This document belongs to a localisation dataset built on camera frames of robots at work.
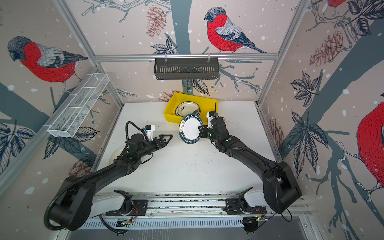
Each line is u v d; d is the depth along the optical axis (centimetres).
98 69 95
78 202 41
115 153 92
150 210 74
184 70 107
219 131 63
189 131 88
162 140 75
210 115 75
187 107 114
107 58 94
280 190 42
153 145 75
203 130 73
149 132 78
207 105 114
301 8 73
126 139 65
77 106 78
